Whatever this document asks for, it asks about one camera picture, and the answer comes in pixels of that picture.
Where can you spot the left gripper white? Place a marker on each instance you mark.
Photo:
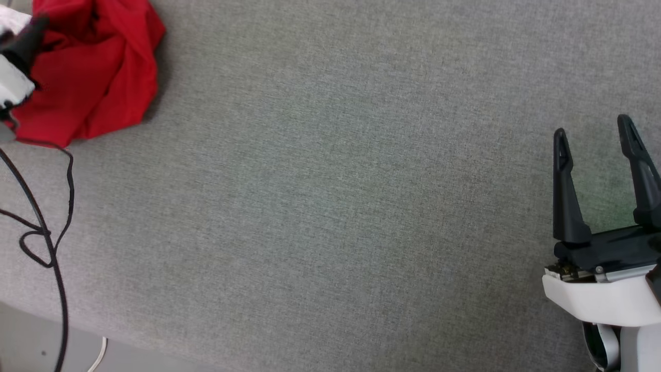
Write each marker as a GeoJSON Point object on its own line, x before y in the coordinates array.
{"type": "Point", "coordinates": [13, 85]}

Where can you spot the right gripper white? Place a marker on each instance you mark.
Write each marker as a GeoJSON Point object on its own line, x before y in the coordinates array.
{"type": "Point", "coordinates": [604, 294]}

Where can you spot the red basketball jersey number 23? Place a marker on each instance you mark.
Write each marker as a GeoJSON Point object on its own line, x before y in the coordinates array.
{"type": "Point", "coordinates": [98, 67]}

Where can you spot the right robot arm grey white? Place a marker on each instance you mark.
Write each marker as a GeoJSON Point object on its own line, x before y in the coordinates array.
{"type": "Point", "coordinates": [640, 351]}

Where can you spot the grey fabric sofa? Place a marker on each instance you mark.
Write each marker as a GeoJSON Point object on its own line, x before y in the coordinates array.
{"type": "Point", "coordinates": [330, 181]}

